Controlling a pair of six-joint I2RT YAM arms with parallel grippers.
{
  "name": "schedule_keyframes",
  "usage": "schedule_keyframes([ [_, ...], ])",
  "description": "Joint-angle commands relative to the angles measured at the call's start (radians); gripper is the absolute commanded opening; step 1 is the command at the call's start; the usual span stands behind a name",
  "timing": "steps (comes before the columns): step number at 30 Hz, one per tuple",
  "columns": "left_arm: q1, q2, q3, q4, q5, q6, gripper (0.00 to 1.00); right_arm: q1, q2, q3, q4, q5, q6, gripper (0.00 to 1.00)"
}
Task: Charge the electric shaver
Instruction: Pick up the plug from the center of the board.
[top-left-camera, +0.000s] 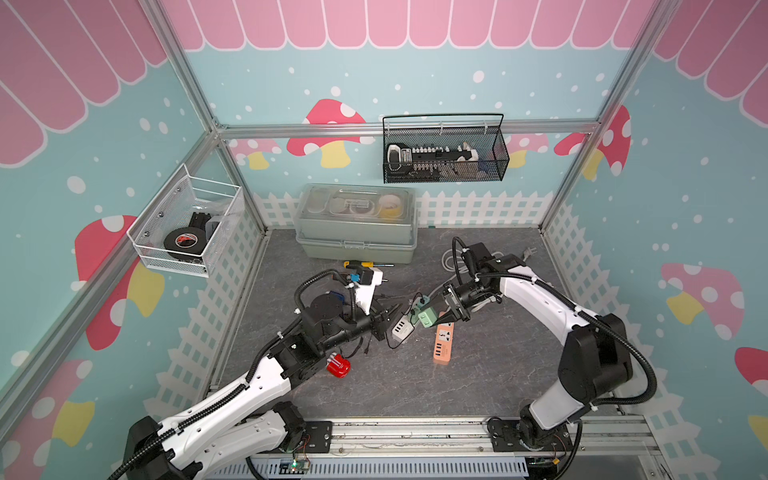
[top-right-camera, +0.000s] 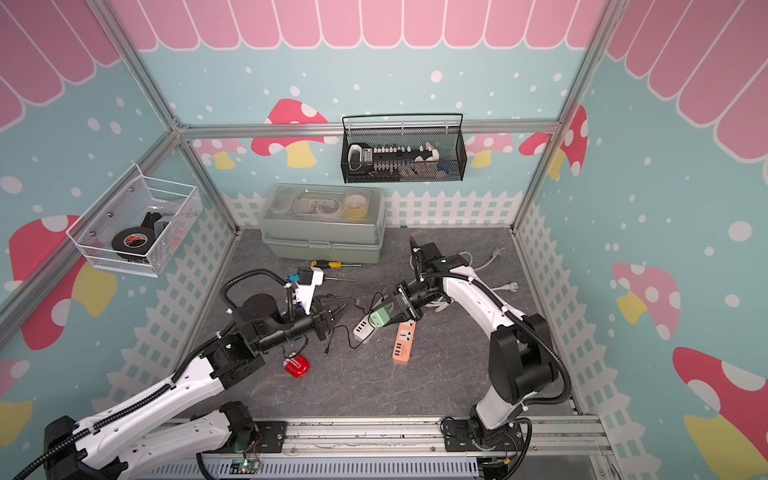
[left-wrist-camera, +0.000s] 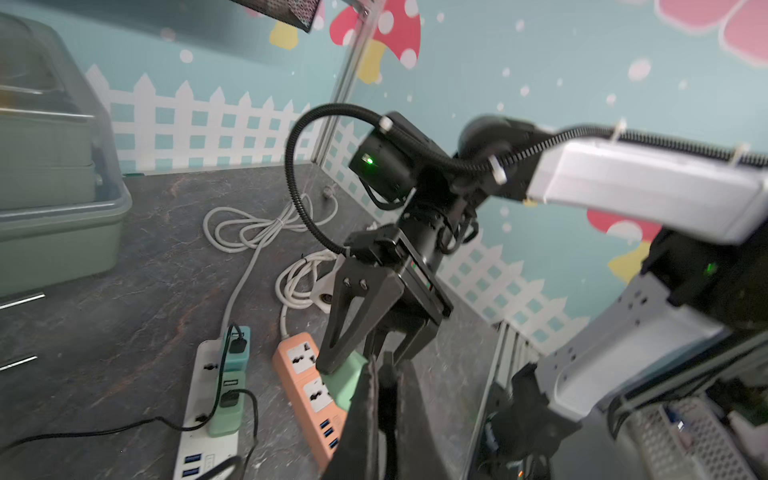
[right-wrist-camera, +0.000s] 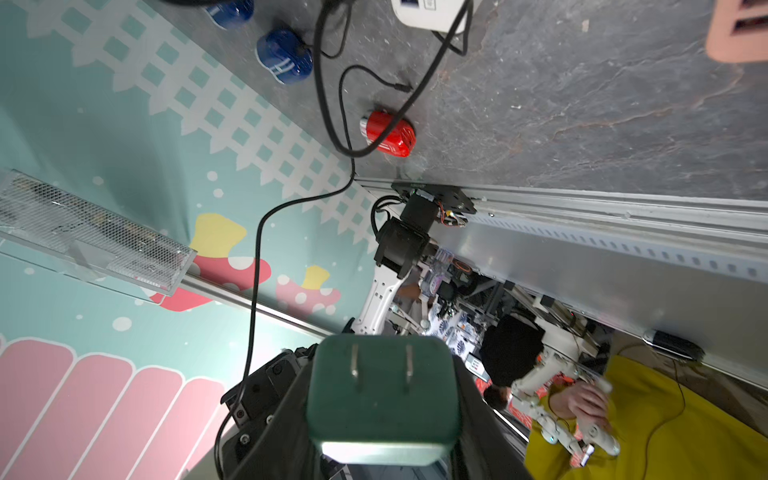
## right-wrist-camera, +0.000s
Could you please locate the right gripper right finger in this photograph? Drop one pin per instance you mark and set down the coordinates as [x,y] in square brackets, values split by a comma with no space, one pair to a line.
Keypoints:
[481,451]

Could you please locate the person in yellow shirt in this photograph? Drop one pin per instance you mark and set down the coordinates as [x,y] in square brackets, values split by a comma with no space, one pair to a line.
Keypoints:
[672,421]

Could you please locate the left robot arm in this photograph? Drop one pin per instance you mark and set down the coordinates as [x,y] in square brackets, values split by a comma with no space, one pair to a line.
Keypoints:
[402,242]

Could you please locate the orange power strip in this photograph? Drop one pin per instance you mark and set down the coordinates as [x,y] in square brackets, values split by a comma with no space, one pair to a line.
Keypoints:
[738,32]

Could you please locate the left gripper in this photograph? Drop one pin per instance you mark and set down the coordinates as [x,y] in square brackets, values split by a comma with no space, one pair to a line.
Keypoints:
[264,390]

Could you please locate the white wire basket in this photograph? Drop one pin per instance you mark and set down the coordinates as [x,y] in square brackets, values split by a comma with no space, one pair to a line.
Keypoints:
[95,241]

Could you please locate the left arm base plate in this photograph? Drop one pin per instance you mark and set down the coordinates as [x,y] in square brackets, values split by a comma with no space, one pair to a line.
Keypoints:
[426,204]

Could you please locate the white power strip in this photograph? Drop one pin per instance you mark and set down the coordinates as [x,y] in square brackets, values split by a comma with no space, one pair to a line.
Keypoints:
[432,15]

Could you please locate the green adapter front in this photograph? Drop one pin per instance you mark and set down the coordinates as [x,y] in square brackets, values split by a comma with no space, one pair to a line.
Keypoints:
[383,400]

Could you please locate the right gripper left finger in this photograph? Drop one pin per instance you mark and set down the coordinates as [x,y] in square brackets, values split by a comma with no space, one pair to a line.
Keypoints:
[284,450]

